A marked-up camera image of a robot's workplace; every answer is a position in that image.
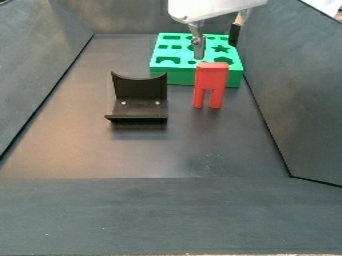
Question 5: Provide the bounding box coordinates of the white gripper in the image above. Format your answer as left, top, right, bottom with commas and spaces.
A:
167, 0, 269, 60

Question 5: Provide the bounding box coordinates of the red square-circle block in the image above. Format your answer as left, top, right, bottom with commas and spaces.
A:
193, 62, 230, 109

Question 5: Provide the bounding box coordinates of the green foam shape fixture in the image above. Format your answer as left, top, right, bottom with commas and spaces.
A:
150, 33, 243, 88

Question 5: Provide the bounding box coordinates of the black curved cradle stand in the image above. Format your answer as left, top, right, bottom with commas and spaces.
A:
106, 72, 168, 122

